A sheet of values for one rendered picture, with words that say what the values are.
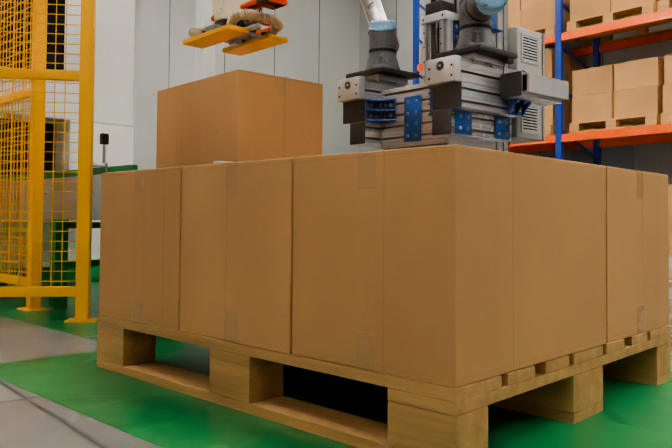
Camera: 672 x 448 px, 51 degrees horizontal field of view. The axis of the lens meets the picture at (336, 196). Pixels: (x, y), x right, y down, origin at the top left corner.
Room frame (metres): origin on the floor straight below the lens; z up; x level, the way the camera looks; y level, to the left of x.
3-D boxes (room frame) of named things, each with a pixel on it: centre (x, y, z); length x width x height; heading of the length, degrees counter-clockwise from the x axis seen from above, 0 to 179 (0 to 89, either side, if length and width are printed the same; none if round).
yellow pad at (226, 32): (2.77, 0.49, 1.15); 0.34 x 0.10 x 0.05; 41
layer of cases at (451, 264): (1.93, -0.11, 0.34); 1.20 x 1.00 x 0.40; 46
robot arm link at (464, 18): (2.59, -0.52, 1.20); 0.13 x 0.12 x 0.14; 7
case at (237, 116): (2.84, 0.40, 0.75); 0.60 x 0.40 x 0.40; 42
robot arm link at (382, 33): (2.99, -0.19, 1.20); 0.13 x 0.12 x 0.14; 171
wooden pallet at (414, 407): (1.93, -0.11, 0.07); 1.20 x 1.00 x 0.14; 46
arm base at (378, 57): (2.98, -0.19, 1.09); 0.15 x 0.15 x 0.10
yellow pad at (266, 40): (2.89, 0.34, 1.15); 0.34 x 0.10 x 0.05; 41
